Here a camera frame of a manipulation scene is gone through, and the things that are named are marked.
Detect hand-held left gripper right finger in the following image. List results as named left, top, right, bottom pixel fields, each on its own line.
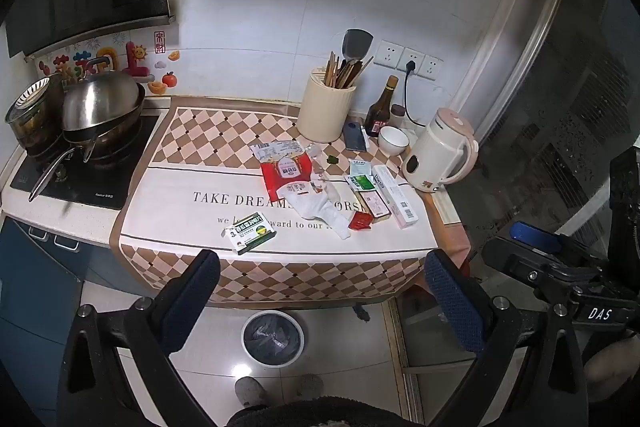
left=422, top=250, right=591, bottom=427

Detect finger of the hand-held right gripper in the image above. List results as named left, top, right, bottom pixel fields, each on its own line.
left=510, top=221, right=562, bottom=254
left=481, top=234, right=567, bottom=281

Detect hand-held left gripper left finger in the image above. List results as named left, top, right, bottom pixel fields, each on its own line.
left=56, top=249, right=223, bottom=427

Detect round white trash bin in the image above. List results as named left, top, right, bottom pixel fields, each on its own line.
left=241, top=311, right=305, bottom=367

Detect red and white snack packet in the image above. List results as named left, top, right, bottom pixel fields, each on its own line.
left=250, top=141, right=315, bottom=204

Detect person's right hand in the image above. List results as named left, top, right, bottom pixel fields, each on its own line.
left=582, top=332, right=640, bottom=389

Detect green and white medicine box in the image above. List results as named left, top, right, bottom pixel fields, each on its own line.
left=221, top=210, right=266, bottom=254

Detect checkered brown table mat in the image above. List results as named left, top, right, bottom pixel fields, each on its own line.
left=111, top=107, right=471, bottom=309

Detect grey slipper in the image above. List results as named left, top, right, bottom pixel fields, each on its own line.
left=295, top=374, right=325, bottom=401
left=235, top=376, right=269, bottom=408

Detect long white and pink box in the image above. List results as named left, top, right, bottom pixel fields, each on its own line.
left=372, top=164, right=419, bottom=229

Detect white and pink kettle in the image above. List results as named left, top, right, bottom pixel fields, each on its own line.
left=401, top=108, right=480, bottom=193

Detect dark glass window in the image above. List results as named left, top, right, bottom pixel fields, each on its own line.
left=470, top=0, right=640, bottom=258

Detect black induction cooktop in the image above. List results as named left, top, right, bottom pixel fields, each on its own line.
left=10, top=109, right=164, bottom=210

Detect green and white sachet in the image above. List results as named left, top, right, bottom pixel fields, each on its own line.
left=344, top=174, right=376, bottom=193

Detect crumpled white wrapper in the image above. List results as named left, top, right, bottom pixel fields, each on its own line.
left=278, top=181, right=349, bottom=241

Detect blue kitchen cabinet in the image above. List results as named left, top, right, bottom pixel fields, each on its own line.
left=0, top=214, right=157, bottom=414

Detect white bowl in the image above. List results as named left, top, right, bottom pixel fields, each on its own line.
left=378, top=126, right=410, bottom=156

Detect person's dark fuzzy clothing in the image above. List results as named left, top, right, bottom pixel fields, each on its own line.
left=225, top=395, right=417, bottom=427

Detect steel wok with lid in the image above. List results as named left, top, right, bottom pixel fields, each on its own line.
left=28, top=84, right=147, bottom=202

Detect dark sauce bottle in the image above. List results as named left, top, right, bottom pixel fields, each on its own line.
left=365, top=76, right=400, bottom=137

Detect steel wok lid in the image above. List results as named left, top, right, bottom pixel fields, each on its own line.
left=61, top=69, right=143, bottom=132

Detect cream utensil holder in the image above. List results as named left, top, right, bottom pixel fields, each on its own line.
left=298, top=67, right=357, bottom=142

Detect pot with striped lid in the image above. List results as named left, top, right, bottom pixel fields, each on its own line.
left=5, top=77, right=64, bottom=158

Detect bundle of wooden chopsticks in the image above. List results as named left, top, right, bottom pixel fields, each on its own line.
left=324, top=52, right=374, bottom=90

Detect black spatula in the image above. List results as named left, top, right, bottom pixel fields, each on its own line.
left=342, top=29, right=374, bottom=68

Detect white wall socket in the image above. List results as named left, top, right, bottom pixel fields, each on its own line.
left=375, top=39, right=404, bottom=68
left=422, top=54, right=444, bottom=80
left=400, top=48, right=426, bottom=75

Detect black plug with cable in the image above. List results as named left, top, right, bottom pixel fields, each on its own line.
left=401, top=61, right=427, bottom=126

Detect colourful wall stickers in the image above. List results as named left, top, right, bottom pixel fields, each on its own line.
left=37, top=29, right=182, bottom=98

